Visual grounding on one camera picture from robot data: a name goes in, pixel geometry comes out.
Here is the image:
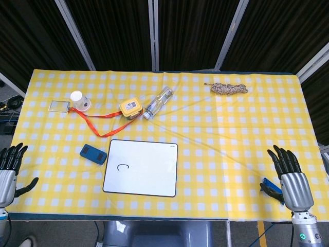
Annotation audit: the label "white floral paper cup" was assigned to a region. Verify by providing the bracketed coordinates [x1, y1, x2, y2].
[70, 90, 92, 112]

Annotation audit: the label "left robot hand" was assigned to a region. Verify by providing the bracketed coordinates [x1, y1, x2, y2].
[0, 143, 40, 208]

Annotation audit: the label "dark pleated curtain panel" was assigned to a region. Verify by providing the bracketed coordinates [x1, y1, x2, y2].
[220, 0, 329, 75]
[64, 0, 154, 72]
[157, 0, 242, 72]
[0, 0, 89, 90]

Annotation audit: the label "braided rope bundle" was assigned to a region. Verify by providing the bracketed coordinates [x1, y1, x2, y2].
[204, 82, 249, 95]

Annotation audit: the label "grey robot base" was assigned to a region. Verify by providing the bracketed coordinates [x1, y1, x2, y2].
[102, 220, 214, 247]

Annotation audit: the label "clear badge holder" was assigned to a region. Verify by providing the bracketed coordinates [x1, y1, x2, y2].
[48, 100, 71, 114]

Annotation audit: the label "beige shoe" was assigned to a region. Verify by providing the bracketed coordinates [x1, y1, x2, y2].
[12, 235, 37, 247]

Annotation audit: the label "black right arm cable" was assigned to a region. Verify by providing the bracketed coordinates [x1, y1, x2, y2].
[290, 211, 296, 247]

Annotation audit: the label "grey partition frame post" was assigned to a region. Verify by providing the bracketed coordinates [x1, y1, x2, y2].
[0, 72, 27, 99]
[54, 0, 97, 71]
[147, 0, 160, 72]
[213, 0, 250, 71]
[295, 43, 329, 83]

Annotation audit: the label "white erase board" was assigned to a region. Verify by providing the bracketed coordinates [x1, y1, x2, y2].
[102, 139, 179, 198]

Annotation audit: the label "black floor cables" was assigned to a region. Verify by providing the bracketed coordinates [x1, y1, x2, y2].
[0, 94, 25, 135]

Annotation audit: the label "yellow lidded plastic container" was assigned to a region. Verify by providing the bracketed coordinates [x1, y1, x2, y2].
[119, 97, 144, 120]

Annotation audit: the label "clear plastic water bottle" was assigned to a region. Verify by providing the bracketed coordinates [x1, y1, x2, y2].
[142, 86, 174, 120]

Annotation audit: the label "yellow white checkered tablecloth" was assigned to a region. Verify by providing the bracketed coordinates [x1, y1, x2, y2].
[4, 68, 329, 222]

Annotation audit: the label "blue board eraser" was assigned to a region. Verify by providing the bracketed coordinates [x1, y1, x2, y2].
[79, 144, 108, 166]

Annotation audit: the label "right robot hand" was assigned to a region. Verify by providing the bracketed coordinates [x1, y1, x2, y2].
[259, 145, 315, 213]

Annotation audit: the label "orange lanyard strap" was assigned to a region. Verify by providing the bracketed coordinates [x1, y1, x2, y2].
[67, 106, 140, 138]

